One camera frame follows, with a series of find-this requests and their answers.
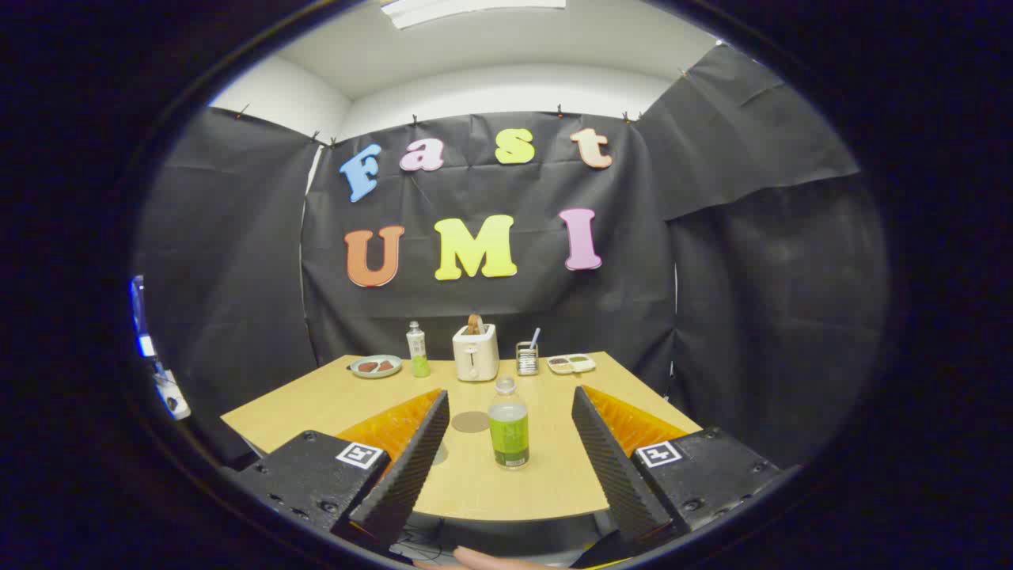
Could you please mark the white divided dish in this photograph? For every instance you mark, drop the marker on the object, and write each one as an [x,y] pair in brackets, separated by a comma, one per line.
[570,364]

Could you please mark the blue lit screen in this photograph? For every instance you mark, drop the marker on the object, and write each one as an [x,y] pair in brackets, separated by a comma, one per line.
[141,317]

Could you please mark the tall white green drink bottle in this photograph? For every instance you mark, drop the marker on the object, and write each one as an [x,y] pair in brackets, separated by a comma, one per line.
[418,352]

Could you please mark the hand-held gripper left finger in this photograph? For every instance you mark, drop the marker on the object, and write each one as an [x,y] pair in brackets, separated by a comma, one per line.
[411,467]

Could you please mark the ceiling light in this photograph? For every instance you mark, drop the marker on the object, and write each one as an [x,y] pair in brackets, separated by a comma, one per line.
[467,9]

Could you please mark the pale green plate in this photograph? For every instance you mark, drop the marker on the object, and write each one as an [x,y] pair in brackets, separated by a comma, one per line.
[375,374]

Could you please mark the brown bread slice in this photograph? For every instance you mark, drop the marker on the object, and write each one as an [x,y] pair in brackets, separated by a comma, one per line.
[475,323]

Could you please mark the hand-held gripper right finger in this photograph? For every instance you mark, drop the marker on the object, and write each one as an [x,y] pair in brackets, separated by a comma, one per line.
[613,467]

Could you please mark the wooden table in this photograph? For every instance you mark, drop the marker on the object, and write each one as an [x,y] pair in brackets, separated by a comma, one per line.
[316,400]

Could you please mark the round brown coaster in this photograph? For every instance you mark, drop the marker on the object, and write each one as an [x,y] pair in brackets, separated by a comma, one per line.
[470,422]

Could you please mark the white toaster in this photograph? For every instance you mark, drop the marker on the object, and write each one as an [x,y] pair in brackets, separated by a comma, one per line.
[476,356]

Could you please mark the white device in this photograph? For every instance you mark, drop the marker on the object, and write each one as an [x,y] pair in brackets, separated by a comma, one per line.
[174,400]

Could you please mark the clear green-label juice bottle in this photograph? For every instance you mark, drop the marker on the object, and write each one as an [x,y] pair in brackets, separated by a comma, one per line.
[509,431]

